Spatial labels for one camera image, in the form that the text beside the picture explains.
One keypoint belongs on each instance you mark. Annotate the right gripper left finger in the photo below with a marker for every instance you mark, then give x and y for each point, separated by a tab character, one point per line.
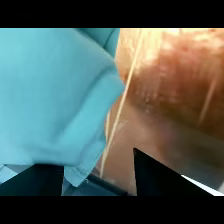
31	181

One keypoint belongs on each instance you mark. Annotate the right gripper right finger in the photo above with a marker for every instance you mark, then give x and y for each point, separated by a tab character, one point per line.
156	178

